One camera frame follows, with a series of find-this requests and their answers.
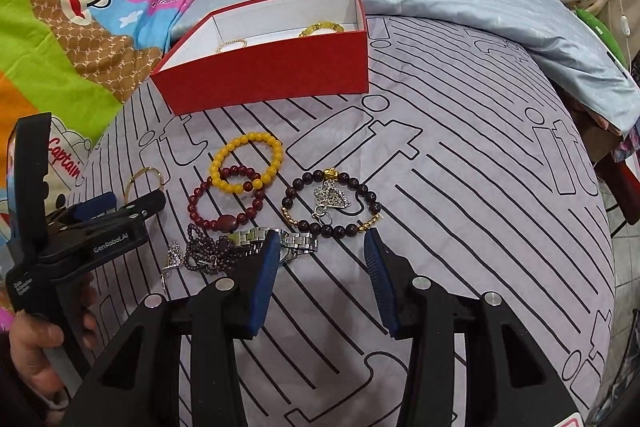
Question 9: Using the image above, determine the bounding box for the person's left hand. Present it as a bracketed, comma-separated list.
[7, 271, 99, 410]

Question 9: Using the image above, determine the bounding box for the purple small-bead necklace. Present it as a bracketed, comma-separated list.
[185, 223, 236, 275]

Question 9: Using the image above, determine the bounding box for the gold bangle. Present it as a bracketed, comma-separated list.
[122, 167, 168, 202]

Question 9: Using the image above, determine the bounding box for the silver chain necklace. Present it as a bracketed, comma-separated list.
[312, 184, 358, 224]

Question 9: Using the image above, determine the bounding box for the green plush object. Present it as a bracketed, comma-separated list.
[572, 6, 628, 68]

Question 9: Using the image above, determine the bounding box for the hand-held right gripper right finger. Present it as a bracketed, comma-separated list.
[364, 228, 591, 427]

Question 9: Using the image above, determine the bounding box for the opaque yellow bead bracelet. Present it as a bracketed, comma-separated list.
[209, 133, 284, 196]

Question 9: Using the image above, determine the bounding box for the colourful cartoon monkey blanket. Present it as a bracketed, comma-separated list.
[0, 0, 211, 323]

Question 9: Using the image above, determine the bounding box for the red jewelry box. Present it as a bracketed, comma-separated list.
[150, 0, 371, 115]

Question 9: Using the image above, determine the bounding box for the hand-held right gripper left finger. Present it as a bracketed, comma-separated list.
[62, 229, 281, 427]

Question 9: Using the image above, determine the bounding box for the silver metal watch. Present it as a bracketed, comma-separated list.
[227, 227, 319, 264]

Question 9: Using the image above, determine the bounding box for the dark red bead bracelet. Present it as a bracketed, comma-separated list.
[187, 166, 267, 234]

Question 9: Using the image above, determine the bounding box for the translucent yellow bead bracelet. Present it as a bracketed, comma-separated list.
[298, 21, 346, 38]

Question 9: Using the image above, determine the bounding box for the dark brown gold-accent bracelet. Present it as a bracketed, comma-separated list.
[281, 168, 383, 240]

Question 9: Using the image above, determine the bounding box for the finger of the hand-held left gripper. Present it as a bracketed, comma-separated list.
[50, 192, 117, 233]
[107, 192, 167, 222]

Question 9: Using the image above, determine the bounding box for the silver filigree ring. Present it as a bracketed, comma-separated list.
[160, 241, 182, 293]

